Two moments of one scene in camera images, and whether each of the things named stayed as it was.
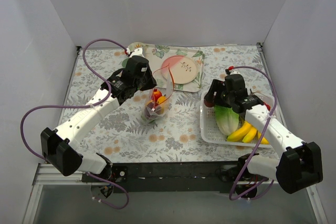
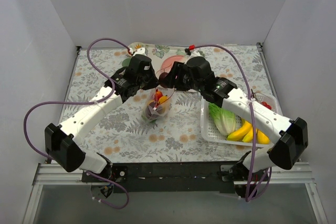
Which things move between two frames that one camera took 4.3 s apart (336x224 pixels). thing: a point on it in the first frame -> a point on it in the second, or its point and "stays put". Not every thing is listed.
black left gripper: x=148 y=82 stays put
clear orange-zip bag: x=156 y=103 stays put
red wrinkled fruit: x=209 y=101 -> x=163 y=81
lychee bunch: x=267 y=106 stays put
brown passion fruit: x=151 y=112 stays put
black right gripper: x=213 y=94 -> x=170 y=77
